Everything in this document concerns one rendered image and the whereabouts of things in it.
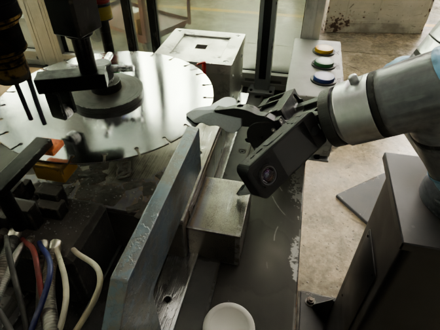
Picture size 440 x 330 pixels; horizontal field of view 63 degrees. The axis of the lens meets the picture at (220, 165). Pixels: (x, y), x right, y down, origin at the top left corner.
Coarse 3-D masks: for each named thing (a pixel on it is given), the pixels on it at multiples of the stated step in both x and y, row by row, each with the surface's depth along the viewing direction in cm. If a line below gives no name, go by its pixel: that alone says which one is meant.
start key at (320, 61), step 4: (316, 60) 75; (320, 60) 75; (324, 60) 75; (328, 60) 75; (332, 60) 75; (316, 64) 75; (320, 64) 74; (324, 64) 74; (328, 64) 74; (332, 64) 74
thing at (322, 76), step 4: (316, 72) 71; (320, 72) 71; (324, 72) 71; (328, 72) 71; (316, 76) 70; (320, 76) 70; (324, 76) 70; (328, 76) 70; (332, 76) 70; (316, 80) 69; (320, 80) 69; (324, 80) 69; (328, 80) 69; (332, 80) 69
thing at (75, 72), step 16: (80, 48) 42; (80, 64) 44; (96, 64) 45; (48, 80) 44; (64, 80) 44; (80, 80) 44; (96, 80) 45; (48, 96) 45; (64, 96) 47; (64, 112) 47
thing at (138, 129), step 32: (64, 64) 64; (128, 64) 64; (160, 64) 64; (160, 96) 55; (192, 96) 55; (0, 128) 49; (32, 128) 49; (64, 128) 49; (96, 128) 49; (128, 128) 49; (160, 128) 49; (64, 160) 44; (96, 160) 44
